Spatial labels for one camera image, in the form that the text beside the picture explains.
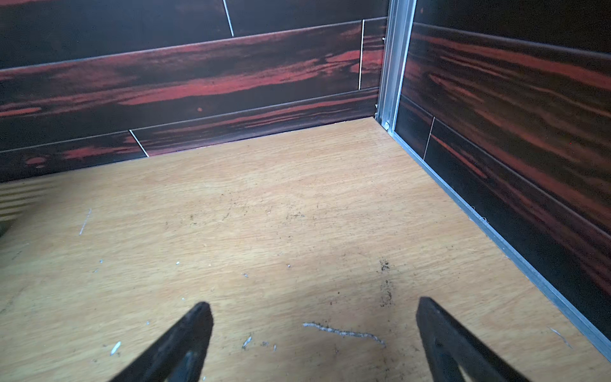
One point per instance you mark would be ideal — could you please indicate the aluminium corner frame right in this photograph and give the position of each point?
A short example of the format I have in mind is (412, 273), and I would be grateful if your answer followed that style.
(506, 104)

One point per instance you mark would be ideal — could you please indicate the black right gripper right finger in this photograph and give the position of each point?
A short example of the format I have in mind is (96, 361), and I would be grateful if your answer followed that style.
(452, 351)

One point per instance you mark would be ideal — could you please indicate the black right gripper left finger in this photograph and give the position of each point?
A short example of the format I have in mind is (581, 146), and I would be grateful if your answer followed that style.
(179, 354)

